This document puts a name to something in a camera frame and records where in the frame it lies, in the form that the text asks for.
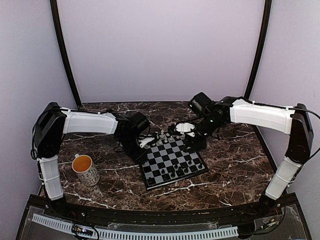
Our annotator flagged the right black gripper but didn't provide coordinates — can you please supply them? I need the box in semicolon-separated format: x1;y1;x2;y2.
183;115;222;152

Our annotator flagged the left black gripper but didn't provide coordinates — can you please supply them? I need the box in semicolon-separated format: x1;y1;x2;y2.
118;134;148;165

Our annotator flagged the black knight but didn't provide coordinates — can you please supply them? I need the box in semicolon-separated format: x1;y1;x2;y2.
190;165;197;172

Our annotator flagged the black grey chess board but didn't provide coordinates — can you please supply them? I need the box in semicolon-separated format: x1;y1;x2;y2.
140;135;209;191

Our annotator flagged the black piece edge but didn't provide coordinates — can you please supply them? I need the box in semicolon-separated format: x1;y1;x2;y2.
147;177;154;184

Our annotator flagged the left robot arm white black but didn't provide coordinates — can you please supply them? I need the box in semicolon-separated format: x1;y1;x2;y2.
30;102;150;218

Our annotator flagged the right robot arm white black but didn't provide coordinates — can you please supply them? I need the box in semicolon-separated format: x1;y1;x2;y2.
175;92;320;217

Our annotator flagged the patterned mug with yellow interior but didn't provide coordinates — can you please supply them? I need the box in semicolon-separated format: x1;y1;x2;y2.
71;154;100;187

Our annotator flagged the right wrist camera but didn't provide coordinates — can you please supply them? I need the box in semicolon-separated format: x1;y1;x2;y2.
167;122;195;137

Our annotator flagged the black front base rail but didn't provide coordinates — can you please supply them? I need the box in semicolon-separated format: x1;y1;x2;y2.
27;192;298;228

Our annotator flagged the white slotted cable duct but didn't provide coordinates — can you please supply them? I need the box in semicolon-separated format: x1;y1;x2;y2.
31;213;239;240

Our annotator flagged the left black frame post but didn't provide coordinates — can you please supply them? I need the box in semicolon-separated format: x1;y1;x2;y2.
49;0;82;108

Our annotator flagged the black frame post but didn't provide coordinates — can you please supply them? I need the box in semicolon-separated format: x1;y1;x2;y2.
244;0;273;99
49;0;82;108

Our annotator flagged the right black frame post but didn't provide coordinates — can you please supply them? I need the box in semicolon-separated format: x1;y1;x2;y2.
244;0;273;99

